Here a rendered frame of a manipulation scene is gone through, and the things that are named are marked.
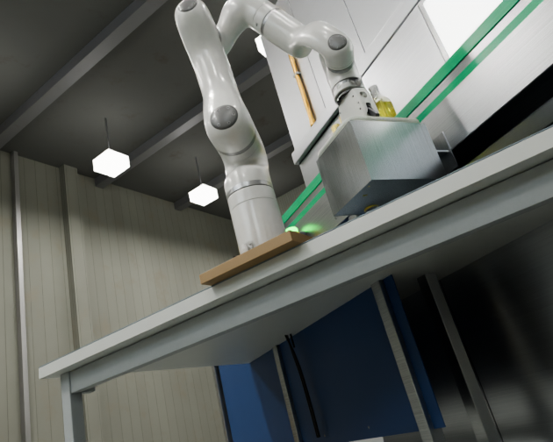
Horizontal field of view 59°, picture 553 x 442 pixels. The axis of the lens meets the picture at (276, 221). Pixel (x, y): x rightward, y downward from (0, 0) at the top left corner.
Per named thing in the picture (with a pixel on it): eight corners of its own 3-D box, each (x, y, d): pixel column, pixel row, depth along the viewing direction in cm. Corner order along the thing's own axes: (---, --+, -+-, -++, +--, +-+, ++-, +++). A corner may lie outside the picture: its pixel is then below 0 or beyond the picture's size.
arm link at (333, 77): (362, 70, 122) (362, 92, 130) (347, 32, 127) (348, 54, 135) (330, 81, 122) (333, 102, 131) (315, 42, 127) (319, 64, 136)
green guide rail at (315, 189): (363, 156, 138) (355, 132, 141) (361, 156, 137) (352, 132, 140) (205, 324, 280) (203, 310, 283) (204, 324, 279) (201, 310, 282)
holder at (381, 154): (465, 177, 114) (441, 124, 120) (371, 180, 102) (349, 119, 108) (420, 211, 128) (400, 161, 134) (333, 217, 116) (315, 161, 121)
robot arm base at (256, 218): (272, 244, 102) (252, 169, 109) (212, 277, 112) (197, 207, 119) (322, 253, 117) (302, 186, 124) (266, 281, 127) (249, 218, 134)
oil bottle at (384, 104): (413, 152, 142) (389, 94, 150) (398, 151, 139) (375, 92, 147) (402, 162, 146) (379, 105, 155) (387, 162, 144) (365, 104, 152)
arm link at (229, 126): (267, 157, 130) (252, 125, 115) (226, 173, 131) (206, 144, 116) (219, 24, 149) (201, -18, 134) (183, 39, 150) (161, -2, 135)
